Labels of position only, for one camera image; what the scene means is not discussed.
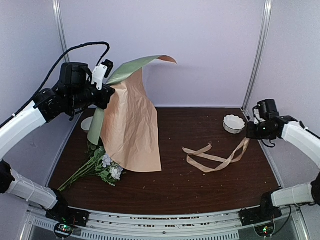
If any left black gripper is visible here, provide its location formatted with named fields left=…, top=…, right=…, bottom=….
left=68, top=79, right=115, bottom=111

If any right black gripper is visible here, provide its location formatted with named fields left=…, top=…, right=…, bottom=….
left=245, top=121, right=273, bottom=140

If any green and peach wrapping paper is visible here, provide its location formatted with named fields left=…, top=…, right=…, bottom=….
left=87, top=55, right=176, bottom=173

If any beige ribbon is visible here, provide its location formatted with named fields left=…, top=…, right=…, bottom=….
left=182, top=137, right=250, bottom=174

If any blue hydrangea stem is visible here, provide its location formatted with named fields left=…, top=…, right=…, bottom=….
left=85, top=139, right=103, bottom=158

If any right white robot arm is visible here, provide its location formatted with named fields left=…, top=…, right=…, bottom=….
left=246, top=115, right=320, bottom=221

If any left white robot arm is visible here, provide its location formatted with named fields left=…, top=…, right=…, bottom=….
left=0, top=60, right=115, bottom=222

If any small white round bowl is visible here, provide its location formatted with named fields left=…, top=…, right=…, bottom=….
left=80, top=116, right=94, bottom=133

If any white scalloped bowl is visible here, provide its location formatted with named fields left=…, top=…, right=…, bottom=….
left=222, top=114, right=246, bottom=135

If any lavender hydrangea stem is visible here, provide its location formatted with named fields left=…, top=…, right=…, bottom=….
left=58, top=146, right=124, bottom=192

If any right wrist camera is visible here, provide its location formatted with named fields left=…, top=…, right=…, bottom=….
left=252, top=99, right=280, bottom=123

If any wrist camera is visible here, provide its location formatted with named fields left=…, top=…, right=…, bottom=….
left=252, top=99, right=280, bottom=123
left=91, top=59, right=114, bottom=91

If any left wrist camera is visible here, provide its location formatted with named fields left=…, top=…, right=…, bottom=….
left=91, top=59, right=114, bottom=91

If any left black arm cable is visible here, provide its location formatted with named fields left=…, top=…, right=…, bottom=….
left=0, top=41, right=111, bottom=126

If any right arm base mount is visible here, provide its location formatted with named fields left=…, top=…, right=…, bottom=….
left=238, top=206, right=282, bottom=238

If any left aluminium frame post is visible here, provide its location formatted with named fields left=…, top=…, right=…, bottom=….
left=52, top=0, right=68, bottom=53

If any aluminium frame post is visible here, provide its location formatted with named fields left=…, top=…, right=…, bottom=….
left=241, top=0, right=273, bottom=112
left=52, top=0, right=68, bottom=53

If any front aluminium rail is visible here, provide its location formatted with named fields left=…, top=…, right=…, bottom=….
left=23, top=197, right=308, bottom=240

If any right aluminium frame post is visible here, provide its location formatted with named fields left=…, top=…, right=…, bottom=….
left=241, top=0, right=273, bottom=112

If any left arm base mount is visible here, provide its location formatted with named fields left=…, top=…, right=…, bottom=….
left=44, top=207, right=90, bottom=240

